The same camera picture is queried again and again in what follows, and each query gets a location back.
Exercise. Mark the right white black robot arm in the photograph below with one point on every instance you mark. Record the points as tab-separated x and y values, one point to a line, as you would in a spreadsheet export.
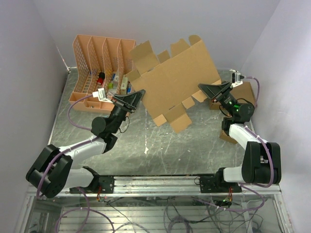
261	164

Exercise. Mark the small folded cardboard box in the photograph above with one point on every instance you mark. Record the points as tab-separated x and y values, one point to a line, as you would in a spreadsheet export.
225	137

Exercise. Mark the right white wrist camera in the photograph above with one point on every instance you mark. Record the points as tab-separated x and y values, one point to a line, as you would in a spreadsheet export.
237	79

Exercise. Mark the brown cardboard box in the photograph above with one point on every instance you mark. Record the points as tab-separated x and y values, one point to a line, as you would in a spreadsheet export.
171	79

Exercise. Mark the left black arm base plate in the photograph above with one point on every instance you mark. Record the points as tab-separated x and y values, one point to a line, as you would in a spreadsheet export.
106	184

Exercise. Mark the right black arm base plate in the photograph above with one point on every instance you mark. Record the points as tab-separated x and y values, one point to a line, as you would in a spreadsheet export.
212	184

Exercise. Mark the red black bottle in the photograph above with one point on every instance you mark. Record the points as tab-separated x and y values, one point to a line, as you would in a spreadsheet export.
101	78

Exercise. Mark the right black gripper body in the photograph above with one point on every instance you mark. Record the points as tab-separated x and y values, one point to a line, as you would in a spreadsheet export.
225	98

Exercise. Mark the aluminium rail frame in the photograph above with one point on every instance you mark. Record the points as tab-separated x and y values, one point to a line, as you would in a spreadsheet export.
157	204

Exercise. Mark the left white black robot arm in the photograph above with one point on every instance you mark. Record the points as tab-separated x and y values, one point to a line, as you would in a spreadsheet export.
53	169

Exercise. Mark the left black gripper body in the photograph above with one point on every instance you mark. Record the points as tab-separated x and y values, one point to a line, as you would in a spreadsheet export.
121	109

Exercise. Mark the large folded cardboard box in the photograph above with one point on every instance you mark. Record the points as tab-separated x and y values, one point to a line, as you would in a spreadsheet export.
244	91

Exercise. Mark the pink plastic file organizer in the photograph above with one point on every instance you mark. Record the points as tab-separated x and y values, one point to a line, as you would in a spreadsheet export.
95	54

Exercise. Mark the white green carton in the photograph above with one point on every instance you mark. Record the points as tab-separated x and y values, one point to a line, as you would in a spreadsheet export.
124	85

